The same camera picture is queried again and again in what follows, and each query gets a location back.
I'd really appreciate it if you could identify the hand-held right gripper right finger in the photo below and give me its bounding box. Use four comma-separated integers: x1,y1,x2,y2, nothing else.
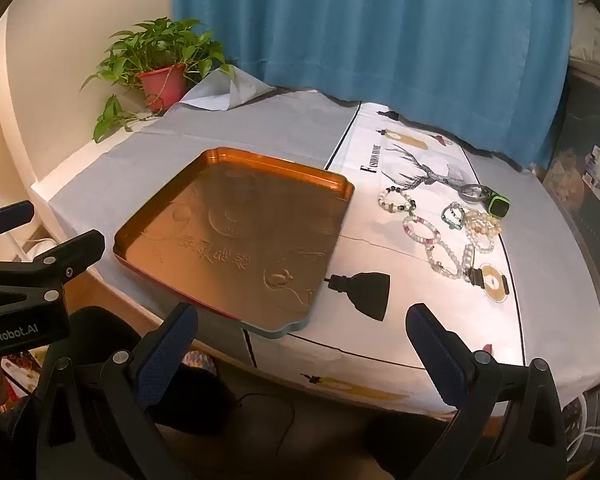
405,303,569,480

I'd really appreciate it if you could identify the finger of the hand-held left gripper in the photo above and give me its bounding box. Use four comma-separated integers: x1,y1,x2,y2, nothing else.
0,229,106,319
0,200,35,241

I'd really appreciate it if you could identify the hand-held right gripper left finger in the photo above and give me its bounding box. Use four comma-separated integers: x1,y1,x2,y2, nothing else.
34,302,200,480

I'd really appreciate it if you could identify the orange metal tray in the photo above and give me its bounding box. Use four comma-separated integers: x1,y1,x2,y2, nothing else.
113,147,355,343

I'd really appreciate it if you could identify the cream pearl bracelet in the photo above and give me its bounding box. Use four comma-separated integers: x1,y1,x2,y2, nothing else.
462,209,504,254

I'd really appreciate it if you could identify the teal bead bracelet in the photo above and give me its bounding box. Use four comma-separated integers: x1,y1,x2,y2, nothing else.
440,201,466,231

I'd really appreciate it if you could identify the colourful patterned cloth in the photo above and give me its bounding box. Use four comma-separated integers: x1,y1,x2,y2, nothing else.
0,347,48,406

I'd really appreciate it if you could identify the white printed tablecloth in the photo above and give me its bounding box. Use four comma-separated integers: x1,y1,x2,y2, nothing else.
242,101,600,417

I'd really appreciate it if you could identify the grey table cloth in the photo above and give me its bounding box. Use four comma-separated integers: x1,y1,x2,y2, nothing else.
32,67,362,311

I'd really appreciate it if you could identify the green watch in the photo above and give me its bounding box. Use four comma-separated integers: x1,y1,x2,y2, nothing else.
484,187,512,216

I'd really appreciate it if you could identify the silver bangle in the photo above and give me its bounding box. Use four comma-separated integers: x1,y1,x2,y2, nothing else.
459,183,496,206

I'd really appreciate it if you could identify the potted green plant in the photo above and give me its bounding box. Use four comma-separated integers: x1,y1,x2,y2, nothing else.
80,17,237,144

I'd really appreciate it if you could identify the dark printed cover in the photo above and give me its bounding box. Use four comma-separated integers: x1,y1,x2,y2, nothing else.
542,57,600,333

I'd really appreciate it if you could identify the blue curtain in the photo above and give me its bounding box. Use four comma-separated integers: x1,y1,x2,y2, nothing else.
171,0,574,171

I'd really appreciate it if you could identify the clear bead bracelet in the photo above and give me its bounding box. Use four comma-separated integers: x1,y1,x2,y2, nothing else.
424,242,477,281

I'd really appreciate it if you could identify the pink and white bead bracelet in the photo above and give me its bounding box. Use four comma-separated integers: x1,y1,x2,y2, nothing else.
402,214,441,247

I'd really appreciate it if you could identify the black cable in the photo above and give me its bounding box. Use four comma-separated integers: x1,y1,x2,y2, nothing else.
232,391,298,443

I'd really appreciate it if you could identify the white and dark bead bracelet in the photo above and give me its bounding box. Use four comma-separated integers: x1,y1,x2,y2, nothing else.
377,186,419,215

